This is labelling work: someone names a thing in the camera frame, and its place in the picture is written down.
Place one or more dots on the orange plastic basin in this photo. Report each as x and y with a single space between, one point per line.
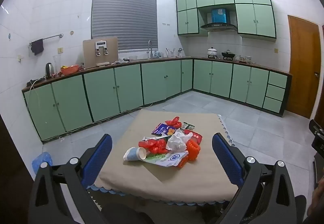
69 69

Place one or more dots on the green lower kitchen cabinets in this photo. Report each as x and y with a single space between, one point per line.
101 95

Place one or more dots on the blue box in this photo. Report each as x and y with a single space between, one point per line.
219 15

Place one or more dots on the orange foam fruit net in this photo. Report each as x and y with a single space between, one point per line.
193 150

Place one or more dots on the person's right forearm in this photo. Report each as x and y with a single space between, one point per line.
319 196

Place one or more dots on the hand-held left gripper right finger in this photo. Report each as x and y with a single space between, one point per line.
226 159

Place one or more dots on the white cooking pot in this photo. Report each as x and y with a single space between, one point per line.
212 52

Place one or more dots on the white and blue paper cup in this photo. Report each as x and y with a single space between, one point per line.
133 154

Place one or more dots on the brown wooden door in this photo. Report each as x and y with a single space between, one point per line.
302 67

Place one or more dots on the clear measuring jug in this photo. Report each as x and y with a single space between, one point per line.
57 62

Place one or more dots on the black range hood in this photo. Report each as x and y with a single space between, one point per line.
219 27

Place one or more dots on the beige tablecloth with scalloped trim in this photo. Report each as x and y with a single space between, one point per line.
141 183

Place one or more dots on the crumpled white plastic bag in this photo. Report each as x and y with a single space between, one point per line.
178 141

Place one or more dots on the brown cardboard box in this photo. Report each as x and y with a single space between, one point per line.
88 54

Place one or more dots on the dark hanging towel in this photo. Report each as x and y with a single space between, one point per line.
37 46

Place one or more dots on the steel kitchen faucet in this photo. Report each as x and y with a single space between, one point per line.
150 48

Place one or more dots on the glass jar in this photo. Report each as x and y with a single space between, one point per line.
237 57
248 59

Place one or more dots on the crumpled red plastic bag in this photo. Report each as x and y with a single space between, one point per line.
153 145

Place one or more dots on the steel electric kettle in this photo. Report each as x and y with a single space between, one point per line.
49 69

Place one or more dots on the grey window blind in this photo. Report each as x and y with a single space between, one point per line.
124 17

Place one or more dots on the blue snack packet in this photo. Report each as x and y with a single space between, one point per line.
161 129

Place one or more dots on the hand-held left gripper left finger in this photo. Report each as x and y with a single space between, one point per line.
97 160

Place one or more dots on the light blue and white carton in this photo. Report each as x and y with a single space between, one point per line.
173 159

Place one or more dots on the green and silver wrapper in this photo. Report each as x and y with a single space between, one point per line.
188 125

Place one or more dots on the green kitchen cabinets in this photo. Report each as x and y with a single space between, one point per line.
245 19
101 95

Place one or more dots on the blue plastic bag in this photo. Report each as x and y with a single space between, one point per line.
41 160

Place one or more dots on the black cooking pot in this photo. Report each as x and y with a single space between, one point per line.
227 55

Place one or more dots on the metal towel rail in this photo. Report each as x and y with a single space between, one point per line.
50 37

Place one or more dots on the green upper kitchen cabinets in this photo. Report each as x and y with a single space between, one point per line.
245 19

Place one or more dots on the utensil holder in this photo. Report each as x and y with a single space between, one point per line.
170 53

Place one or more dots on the white water dispenser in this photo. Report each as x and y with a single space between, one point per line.
101 48

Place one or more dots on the red paper cup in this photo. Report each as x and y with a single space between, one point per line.
197 137

